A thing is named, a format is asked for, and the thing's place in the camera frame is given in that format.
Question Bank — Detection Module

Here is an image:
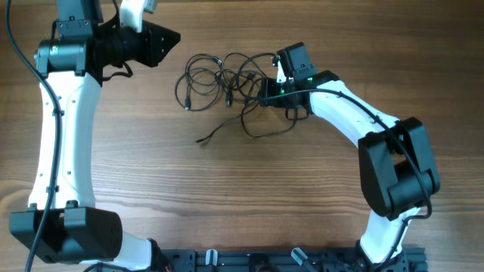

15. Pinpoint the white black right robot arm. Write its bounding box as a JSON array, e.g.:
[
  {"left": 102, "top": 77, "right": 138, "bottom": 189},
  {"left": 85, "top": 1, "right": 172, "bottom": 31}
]
[{"left": 259, "top": 42, "right": 440, "bottom": 271}]

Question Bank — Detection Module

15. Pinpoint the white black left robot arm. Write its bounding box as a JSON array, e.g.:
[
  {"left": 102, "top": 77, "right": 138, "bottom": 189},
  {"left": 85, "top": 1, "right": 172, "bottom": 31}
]
[{"left": 10, "top": 0, "right": 181, "bottom": 271}]

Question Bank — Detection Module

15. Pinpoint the black left camera cable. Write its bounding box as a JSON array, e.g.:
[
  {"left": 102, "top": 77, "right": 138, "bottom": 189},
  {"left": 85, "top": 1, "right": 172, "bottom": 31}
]
[{"left": 3, "top": 0, "right": 126, "bottom": 272}]

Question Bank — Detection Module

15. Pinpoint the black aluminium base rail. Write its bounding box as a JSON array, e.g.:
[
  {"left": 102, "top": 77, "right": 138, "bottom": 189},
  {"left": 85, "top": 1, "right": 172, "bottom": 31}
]
[{"left": 150, "top": 247, "right": 428, "bottom": 272}]

